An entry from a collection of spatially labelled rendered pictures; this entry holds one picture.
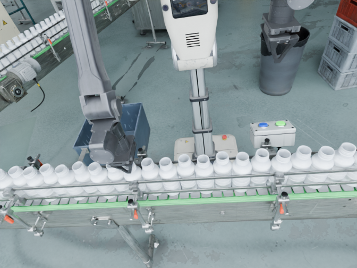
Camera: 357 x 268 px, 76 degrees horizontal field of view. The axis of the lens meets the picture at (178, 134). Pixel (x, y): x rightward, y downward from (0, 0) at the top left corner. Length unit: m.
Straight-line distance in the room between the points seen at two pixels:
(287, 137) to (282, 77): 1.87
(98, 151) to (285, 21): 0.53
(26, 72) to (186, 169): 1.59
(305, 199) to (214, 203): 0.30
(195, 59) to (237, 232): 1.25
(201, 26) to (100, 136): 0.69
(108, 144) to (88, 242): 1.56
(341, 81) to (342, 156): 2.28
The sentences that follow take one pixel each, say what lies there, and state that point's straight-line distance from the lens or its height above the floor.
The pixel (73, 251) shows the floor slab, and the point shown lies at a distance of 2.11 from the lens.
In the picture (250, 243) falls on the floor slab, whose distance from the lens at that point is 1.84.
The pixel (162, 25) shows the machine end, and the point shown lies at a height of 0.19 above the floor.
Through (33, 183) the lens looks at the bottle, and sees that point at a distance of 0.95.
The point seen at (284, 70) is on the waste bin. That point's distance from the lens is 2.68.
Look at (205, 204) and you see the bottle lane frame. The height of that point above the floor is 0.97.
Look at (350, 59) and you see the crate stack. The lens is 2.94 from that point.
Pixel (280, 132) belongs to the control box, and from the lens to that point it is 0.87.
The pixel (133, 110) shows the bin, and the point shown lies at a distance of 1.39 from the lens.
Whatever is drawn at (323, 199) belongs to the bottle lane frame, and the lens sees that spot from 0.92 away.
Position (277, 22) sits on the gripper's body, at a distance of 0.64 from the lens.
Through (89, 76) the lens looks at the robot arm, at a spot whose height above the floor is 1.48.
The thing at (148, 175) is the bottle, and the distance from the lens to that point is 0.76.
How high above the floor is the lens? 1.73
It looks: 45 degrees down
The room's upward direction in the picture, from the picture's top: 12 degrees counter-clockwise
